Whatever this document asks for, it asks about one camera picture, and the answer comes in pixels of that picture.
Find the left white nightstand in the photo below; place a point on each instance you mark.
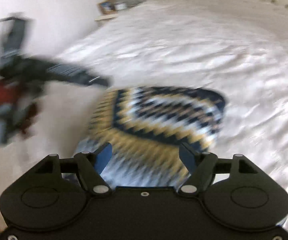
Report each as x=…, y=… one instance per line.
x=104, y=19

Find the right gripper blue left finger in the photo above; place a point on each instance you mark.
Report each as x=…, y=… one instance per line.
x=101, y=157

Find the patterned knit sweater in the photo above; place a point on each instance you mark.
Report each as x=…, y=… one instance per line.
x=146, y=126

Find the red sleeved forearm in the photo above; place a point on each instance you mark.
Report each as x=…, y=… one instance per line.
x=11, y=94

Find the white satin bedspread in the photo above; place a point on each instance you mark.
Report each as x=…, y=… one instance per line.
x=236, y=47

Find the wooden picture frame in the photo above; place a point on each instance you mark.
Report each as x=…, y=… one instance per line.
x=106, y=8

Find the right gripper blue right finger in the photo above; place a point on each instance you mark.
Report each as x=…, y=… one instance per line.
x=189, y=157

